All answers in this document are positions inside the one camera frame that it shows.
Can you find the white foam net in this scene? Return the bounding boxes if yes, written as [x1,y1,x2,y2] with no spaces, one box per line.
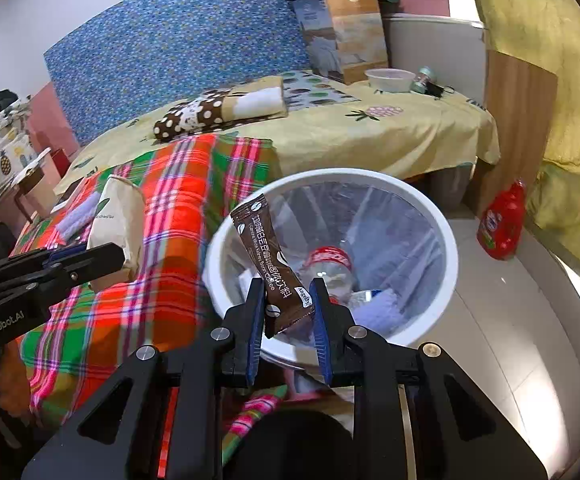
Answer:
[56,195,102,241]

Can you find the white bed frame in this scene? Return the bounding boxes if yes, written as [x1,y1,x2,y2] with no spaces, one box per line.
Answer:
[382,12,486,102]

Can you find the plaid blanket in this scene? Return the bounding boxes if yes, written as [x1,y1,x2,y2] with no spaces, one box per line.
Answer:
[10,132,291,467]

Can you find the wooden board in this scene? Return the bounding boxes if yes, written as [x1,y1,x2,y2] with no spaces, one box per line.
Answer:
[470,50,559,217]

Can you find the blue floral headboard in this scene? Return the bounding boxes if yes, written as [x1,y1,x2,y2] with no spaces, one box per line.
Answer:
[44,0,341,147]

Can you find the brown coffee sachet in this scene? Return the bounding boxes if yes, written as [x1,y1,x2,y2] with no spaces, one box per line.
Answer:
[230,195,319,339]

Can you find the white bowl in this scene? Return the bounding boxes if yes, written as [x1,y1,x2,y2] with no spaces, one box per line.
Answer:
[365,68,417,94]

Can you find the yellow bedsheet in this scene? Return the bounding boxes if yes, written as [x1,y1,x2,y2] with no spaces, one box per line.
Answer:
[52,67,501,197]

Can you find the pineapple print bag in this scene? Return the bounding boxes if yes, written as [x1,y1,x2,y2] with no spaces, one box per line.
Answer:
[0,102,34,211]

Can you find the person's dark pants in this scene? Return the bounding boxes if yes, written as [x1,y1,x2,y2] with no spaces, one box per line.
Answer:
[235,410,359,480]

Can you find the clear plastic bottle red label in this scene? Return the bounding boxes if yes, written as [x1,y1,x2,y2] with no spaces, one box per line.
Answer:
[297,245,356,307]

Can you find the white trash bin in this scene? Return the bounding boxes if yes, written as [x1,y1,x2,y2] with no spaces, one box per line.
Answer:
[204,169,459,369]

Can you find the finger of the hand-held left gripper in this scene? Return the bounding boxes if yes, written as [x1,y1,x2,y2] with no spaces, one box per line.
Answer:
[0,242,126,303]
[0,245,89,283]

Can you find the yellow green curtain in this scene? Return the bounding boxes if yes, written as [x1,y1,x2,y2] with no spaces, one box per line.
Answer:
[462,0,580,303]

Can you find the printed paper bag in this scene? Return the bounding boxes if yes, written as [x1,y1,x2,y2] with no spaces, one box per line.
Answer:
[283,0,401,86]

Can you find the brown polka dot pillow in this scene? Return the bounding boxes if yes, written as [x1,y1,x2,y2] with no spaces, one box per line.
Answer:
[152,75,289,142]

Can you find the small glass jar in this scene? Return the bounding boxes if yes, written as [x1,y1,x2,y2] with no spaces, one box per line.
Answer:
[411,66,436,95]

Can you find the leaf print pillow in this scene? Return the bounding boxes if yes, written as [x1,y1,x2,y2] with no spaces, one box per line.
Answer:
[280,70,359,112]

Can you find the beige paper bag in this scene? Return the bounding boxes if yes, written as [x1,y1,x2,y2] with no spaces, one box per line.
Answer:
[86,174,147,294]

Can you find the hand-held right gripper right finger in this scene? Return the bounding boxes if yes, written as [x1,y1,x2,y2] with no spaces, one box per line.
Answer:
[310,277,547,480]

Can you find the red detergent bottle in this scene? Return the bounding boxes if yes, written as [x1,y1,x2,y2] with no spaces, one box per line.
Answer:
[476,179,527,261]

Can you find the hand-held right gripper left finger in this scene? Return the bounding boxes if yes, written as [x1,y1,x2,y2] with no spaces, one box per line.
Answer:
[20,277,267,480]

